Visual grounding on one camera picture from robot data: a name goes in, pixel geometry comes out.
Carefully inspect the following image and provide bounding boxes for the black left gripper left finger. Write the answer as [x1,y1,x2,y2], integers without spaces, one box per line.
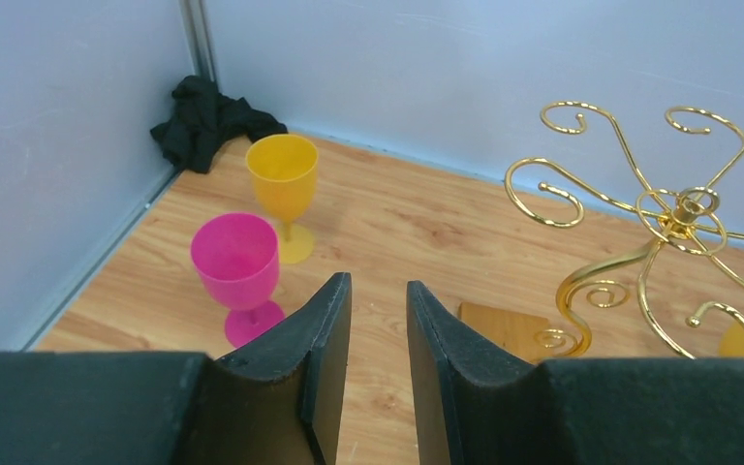
[0,272,352,464]

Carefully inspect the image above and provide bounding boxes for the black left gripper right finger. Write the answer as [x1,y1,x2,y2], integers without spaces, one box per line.
[406,281,744,465]

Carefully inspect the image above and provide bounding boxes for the pink wine glass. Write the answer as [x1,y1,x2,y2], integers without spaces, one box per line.
[190,211,285,348]

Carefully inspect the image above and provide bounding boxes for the yellow wine glass taken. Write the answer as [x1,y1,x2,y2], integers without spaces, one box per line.
[245,134,319,264]

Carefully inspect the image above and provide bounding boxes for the wooden rack base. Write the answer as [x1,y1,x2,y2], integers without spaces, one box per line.
[457,302,552,363]

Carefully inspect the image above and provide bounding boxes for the black cloth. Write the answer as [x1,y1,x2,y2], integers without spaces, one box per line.
[150,76,288,173]

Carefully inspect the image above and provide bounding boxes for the aluminium frame rail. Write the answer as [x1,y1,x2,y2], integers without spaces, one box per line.
[16,169,181,351]

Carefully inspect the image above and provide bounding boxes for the gold wire glass rack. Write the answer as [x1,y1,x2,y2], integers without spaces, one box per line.
[503,100,744,358]

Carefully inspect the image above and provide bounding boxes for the left corner frame post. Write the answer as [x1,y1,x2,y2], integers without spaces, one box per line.
[179,0,217,82]

